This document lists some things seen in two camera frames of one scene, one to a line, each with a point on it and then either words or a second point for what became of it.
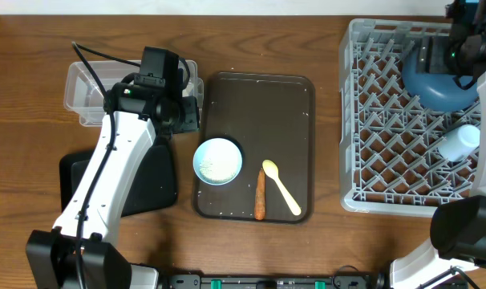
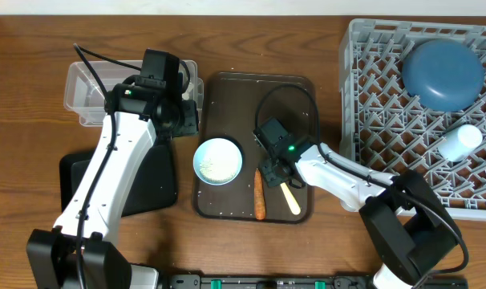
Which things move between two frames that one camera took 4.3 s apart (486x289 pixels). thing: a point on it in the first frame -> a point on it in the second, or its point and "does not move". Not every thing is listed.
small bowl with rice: (217, 161) does not move
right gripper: (429, 56) -> (275, 180)
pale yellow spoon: (272, 169) does not move
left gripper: (191, 117) does not move
